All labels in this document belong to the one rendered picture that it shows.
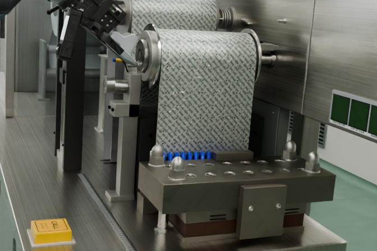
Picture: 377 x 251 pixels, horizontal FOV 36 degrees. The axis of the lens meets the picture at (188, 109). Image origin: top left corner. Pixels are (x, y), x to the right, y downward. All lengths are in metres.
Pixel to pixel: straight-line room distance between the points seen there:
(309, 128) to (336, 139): 3.51
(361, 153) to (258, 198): 3.74
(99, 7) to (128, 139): 0.32
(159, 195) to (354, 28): 0.51
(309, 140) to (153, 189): 0.62
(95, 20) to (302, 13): 0.47
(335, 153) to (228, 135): 3.84
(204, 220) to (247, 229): 0.09
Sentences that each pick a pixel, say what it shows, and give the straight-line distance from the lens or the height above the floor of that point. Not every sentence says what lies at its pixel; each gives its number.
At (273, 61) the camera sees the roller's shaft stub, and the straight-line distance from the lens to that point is 1.44.
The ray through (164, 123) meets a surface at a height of 1.11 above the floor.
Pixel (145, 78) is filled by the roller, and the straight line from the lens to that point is 1.32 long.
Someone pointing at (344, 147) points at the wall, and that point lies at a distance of 5.09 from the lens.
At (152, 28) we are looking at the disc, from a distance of 1.31.
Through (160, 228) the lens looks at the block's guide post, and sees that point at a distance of 1.24.
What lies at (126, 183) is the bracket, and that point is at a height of 0.94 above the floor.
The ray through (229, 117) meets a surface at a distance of 1.37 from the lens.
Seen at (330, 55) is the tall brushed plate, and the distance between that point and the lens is 1.27.
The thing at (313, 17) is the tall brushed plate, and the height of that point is 1.36.
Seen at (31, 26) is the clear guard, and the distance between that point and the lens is 2.25.
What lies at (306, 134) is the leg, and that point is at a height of 1.04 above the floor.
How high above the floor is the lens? 1.38
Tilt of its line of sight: 11 degrees down
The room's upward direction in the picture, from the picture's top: 4 degrees clockwise
